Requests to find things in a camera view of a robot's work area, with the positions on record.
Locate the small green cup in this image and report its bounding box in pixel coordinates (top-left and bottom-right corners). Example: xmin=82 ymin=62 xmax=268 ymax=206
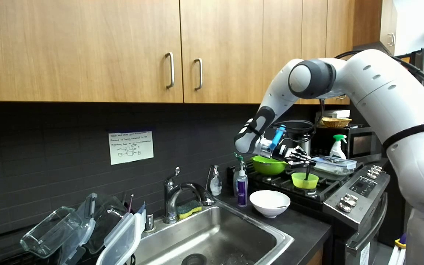
xmin=291 ymin=172 xmax=319 ymax=190

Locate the white bowl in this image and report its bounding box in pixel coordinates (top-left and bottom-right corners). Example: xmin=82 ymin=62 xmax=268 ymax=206
xmin=249 ymin=190 xmax=291 ymax=219

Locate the wide cabinet door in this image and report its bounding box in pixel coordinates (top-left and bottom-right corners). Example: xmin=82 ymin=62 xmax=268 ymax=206
xmin=0 ymin=0 xmax=184 ymax=104

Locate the clear container with lid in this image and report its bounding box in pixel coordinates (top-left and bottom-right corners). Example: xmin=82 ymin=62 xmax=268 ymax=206
xmin=312 ymin=155 xmax=357 ymax=176

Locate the glass container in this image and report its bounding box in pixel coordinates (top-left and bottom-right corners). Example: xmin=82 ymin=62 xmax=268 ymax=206
xmin=75 ymin=192 xmax=128 ymax=255
xmin=20 ymin=206 xmax=84 ymax=259

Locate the stove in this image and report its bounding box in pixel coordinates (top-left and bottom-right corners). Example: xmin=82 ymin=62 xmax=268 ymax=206
xmin=227 ymin=156 xmax=391 ymax=265

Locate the oven door handle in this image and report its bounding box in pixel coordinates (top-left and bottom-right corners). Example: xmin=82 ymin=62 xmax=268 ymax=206
xmin=346 ymin=193 xmax=388 ymax=255

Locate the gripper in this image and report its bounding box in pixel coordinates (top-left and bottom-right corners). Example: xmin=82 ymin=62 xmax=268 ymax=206
xmin=273 ymin=143 xmax=317 ymax=169

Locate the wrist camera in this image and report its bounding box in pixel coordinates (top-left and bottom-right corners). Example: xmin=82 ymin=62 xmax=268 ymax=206
xmin=269 ymin=125 xmax=287 ymax=152

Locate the sink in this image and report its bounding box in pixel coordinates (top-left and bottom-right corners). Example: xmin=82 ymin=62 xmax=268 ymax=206
xmin=134 ymin=201 xmax=295 ymax=265

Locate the microwave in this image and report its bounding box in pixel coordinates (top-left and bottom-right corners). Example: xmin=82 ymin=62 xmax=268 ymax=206
xmin=311 ymin=124 xmax=382 ymax=164

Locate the paper note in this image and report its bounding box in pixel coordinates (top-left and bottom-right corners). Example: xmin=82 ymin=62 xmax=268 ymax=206
xmin=108 ymin=129 xmax=155 ymax=165

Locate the clear soap dispenser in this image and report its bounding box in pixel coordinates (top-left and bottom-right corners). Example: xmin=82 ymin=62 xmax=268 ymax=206
xmin=206 ymin=165 xmax=223 ymax=197

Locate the white spray bottle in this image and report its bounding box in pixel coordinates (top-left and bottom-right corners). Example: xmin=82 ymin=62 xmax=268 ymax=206
xmin=329 ymin=134 xmax=348 ymax=160

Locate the clear container lid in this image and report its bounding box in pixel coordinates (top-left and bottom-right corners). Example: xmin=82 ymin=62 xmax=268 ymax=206
xmin=95 ymin=211 xmax=147 ymax=265

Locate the narrow cabinet door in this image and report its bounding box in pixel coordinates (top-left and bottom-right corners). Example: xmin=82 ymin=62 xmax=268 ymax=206
xmin=262 ymin=0 xmax=304 ymax=92

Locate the green bowl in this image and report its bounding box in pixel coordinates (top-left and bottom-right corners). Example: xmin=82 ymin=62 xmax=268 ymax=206
xmin=251 ymin=155 xmax=289 ymax=176

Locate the bottle with green pump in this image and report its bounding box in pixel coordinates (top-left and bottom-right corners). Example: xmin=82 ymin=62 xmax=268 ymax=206
xmin=233 ymin=152 xmax=248 ymax=196

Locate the oven door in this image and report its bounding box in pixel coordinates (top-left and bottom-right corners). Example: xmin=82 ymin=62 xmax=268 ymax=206
xmin=344 ymin=191 xmax=389 ymax=265

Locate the sink strainer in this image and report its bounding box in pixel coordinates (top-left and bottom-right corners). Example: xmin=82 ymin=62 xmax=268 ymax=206
xmin=181 ymin=253 xmax=208 ymax=265

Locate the stove burner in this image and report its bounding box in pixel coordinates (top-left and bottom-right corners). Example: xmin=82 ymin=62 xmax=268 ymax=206
xmin=256 ymin=167 xmax=346 ymax=202

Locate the tap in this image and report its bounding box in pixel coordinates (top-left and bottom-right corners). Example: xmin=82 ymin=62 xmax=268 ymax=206
xmin=163 ymin=166 xmax=217 ymax=225

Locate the wicker basket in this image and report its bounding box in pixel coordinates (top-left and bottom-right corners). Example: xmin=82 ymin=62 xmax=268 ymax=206
xmin=320 ymin=117 xmax=353 ymax=129

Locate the corner wall cabinet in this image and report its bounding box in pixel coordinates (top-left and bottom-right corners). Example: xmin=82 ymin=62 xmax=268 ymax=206
xmin=379 ymin=0 xmax=399 ymax=56

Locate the yellow green sponge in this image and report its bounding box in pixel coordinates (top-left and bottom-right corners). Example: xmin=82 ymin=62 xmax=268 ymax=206
xmin=177 ymin=200 xmax=203 ymax=220

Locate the purple soap bottle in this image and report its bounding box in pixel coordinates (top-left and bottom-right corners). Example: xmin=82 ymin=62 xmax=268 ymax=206
xmin=236 ymin=170 xmax=249 ymax=208

